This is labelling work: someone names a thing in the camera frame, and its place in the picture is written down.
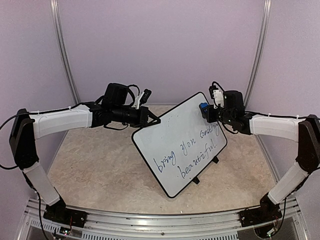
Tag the left aluminium frame post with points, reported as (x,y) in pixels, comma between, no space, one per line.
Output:
(54,5)

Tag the white whiteboard black frame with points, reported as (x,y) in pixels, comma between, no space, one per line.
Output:
(181,146)

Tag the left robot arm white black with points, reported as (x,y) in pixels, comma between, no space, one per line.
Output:
(118,104)

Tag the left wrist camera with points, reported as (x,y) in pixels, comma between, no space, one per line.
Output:
(142,98)

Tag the aluminium front rail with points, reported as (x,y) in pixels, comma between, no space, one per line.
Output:
(105,225)

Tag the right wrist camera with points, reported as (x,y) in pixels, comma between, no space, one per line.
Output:
(216,93)

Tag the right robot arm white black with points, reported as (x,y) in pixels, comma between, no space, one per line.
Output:
(228,109)

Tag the blue whiteboard eraser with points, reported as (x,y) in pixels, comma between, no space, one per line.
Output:
(204,107)

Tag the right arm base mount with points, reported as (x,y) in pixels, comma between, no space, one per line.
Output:
(260,213)

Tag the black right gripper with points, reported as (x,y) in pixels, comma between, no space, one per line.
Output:
(209,116)

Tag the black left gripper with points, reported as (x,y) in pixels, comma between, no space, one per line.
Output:
(143,117)

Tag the right aluminium frame post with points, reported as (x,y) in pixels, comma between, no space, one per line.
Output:
(263,30)

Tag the aluminium frame post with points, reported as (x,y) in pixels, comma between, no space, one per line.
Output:
(263,30)
(54,5)

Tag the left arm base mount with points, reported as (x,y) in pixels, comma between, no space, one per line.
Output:
(67,216)

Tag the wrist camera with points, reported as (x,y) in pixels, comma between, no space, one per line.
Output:
(216,93)
(142,98)

